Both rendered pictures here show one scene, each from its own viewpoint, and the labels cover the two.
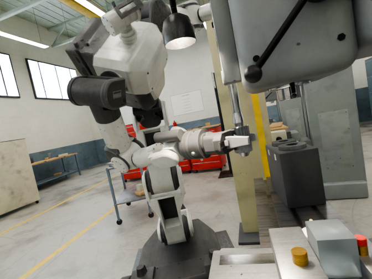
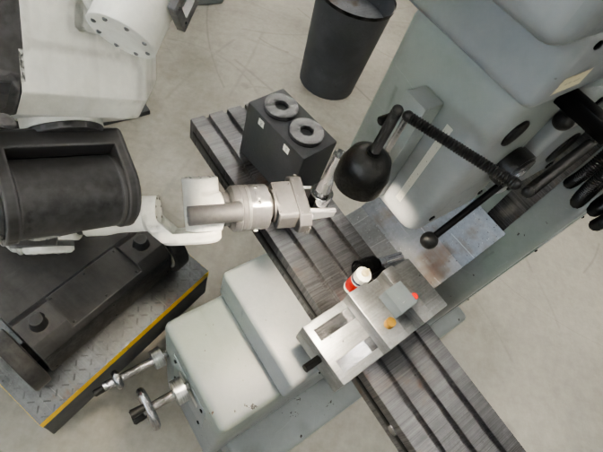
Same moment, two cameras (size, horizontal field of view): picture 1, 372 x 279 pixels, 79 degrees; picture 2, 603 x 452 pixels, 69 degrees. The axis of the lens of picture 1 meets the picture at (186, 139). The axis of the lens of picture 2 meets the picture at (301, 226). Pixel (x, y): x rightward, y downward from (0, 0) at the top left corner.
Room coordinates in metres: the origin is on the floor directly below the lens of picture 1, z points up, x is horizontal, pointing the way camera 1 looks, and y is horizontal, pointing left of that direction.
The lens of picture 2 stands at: (0.41, 0.39, 1.90)
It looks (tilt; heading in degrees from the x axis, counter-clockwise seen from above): 55 degrees down; 289
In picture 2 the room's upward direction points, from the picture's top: 24 degrees clockwise
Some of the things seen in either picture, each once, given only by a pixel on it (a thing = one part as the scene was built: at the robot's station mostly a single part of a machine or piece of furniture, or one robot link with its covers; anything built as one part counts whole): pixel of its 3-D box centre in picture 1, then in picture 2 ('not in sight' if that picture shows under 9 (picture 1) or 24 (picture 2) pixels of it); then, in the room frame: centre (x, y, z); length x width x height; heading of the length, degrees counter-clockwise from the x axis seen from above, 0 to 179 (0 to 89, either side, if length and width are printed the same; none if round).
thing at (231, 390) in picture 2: not in sight; (292, 337); (0.49, -0.21, 0.43); 0.81 x 0.32 x 0.60; 74
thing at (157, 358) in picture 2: not in sight; (131, 371); (0.76, 0.24, 0.51); 0.22 x 0.06 x 0.06; 74
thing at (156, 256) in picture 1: (178, 242); (40, 233); (1.26, 0.16, 0.59); 0.64 x 0.52 x 0.33; 2
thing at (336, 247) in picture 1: (330, 246); (396, 301); (0.34, -0.19, 1.04); 0.06 x 0.05 x 0.06; 166
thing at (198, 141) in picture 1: (211, 143); (274, 205); (0.65, -0.07, 1.20); 0.13 x 0.12 x 0.10; 145
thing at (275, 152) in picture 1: (291, 169); (285, 144); (0.81, -0.36, 1.03); 0.22 x 0.12 x 0.20; 171
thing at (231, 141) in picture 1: (236, 141); (320, 214); (0.57, -0.13, 1.20); 0.06 x 0.02 x 0.03; 54
